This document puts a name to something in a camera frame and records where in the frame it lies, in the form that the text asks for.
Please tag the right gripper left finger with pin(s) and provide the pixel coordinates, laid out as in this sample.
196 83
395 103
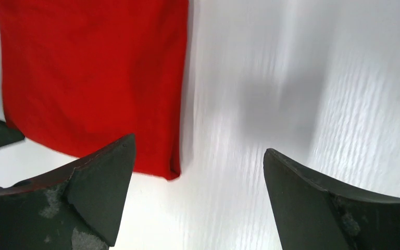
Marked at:
76 206

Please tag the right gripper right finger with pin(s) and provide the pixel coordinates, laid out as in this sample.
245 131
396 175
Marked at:
315 211

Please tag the red t shirt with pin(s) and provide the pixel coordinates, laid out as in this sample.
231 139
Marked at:
77 75

